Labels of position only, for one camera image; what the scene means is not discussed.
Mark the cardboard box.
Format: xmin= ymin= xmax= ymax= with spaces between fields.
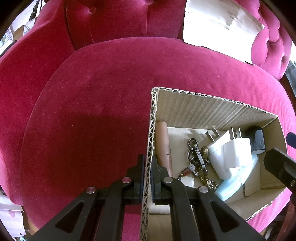
xmin=140 ymin=87 xmax=295 ymax=240

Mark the white USB wall charger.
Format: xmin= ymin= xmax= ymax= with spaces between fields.
xmin=206 ymin=128 xmax=252 ymax=180

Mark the brown leather cylinder case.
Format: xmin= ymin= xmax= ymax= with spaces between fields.
xmin=154 ymin=121 xmax=173 ymax=177

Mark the light blue plastic bottle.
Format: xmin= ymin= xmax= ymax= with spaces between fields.
xmin=215 ymin=154 xmax=258 ymax=201

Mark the crimson velvet tufted sofa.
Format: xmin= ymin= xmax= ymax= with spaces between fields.
xmin=1 ymin=1 xmax=295 ymax=228

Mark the brown paper sheet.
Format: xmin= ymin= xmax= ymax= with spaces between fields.
xmin=183 ymin=1 xmax=264 ymax=64

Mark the small cardboard box background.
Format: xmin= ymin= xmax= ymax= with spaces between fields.
xmin=13 ymin=25 xmax=31 ymax=41

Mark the metal keychain with charms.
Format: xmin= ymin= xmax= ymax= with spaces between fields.
xmin=177 ymin=138 xmax=219 ymax=191

